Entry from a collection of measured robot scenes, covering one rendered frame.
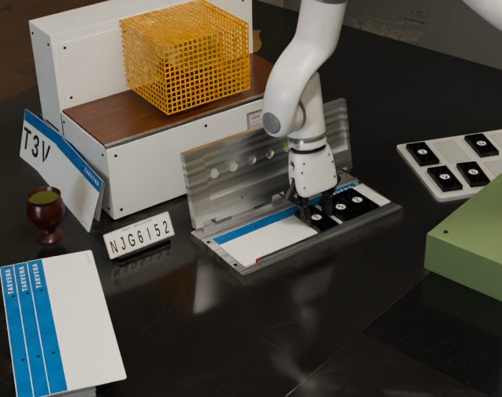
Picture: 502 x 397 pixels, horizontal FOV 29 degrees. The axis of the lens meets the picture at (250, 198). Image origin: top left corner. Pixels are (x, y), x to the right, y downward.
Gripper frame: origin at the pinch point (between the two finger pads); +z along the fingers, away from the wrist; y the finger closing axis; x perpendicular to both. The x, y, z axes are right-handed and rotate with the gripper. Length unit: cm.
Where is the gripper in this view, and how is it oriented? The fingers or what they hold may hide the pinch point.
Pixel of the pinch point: (316, 211)
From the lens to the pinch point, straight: 219.2
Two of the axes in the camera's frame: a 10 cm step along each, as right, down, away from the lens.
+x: -5.5, -2.4, 8.0
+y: 8.2, -3.2, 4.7
